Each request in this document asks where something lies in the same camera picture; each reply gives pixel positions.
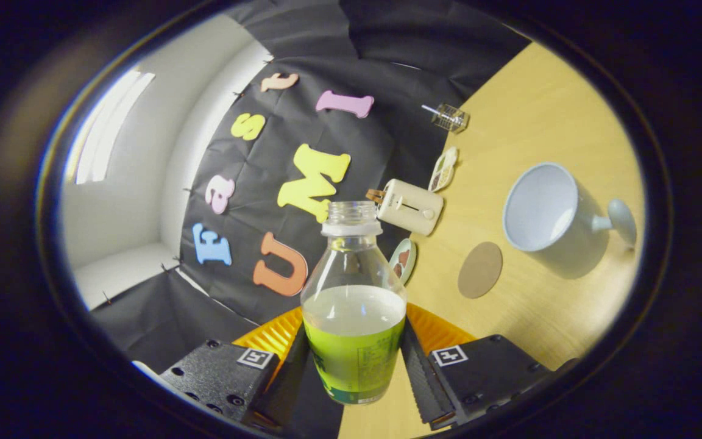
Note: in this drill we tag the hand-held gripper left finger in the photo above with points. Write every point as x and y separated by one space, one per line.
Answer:
287 384

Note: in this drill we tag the black backdrop cloth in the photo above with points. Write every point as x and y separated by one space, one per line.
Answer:
339 79

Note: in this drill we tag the brown toast slice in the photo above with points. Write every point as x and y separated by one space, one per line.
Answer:
375 195

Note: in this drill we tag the pale green plate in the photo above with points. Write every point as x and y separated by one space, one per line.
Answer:
411 244

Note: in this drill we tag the round brown coaster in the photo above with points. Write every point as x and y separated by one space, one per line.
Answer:
480 270

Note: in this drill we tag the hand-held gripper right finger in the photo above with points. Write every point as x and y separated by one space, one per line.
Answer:
421 378

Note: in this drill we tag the white pen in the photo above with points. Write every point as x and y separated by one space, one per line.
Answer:
429 109

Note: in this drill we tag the cream toaster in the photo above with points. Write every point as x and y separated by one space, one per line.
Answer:
412 207

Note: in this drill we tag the white divided snack tray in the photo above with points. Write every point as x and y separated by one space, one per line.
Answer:
443 169

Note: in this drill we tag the green label juice bottle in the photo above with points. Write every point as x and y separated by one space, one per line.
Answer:
354 353

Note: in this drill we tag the brown food piece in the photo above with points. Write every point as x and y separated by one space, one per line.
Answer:
398 269
404 255

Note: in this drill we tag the pale grey cup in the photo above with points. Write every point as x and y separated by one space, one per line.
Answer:
540 207

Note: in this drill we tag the wooden table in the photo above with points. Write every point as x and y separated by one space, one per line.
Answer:
540 97

